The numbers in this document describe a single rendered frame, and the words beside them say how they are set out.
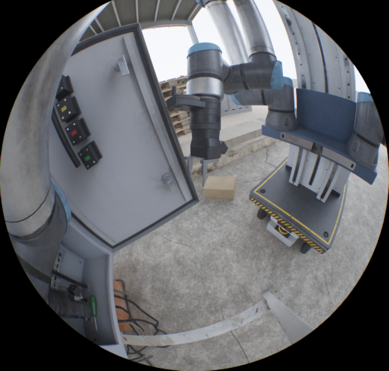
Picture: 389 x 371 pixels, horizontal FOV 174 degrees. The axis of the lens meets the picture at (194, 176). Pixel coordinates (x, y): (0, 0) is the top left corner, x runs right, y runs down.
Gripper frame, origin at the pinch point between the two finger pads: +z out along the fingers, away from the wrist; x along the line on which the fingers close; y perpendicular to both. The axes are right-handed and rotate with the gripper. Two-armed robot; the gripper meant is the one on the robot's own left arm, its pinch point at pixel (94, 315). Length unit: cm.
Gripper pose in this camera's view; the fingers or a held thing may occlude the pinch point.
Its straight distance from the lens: 53.2
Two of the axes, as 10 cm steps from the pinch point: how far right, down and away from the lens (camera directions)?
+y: -2.6, -5.9, 7.6
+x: -9.7, 1.7, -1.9
